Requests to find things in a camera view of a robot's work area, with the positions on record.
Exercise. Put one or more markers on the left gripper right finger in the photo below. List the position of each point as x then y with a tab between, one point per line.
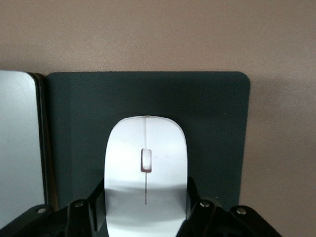
222	224

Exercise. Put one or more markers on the brown table cover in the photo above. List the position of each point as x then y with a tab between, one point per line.
158	37

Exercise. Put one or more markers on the silver closed laptop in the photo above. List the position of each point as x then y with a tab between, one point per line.
17	135

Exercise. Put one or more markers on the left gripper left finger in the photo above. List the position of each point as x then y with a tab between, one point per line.
61	222

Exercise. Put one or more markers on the black mouse pad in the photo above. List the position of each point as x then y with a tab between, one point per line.
197	111

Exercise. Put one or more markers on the white computer mouse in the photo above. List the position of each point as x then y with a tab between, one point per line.
145	138

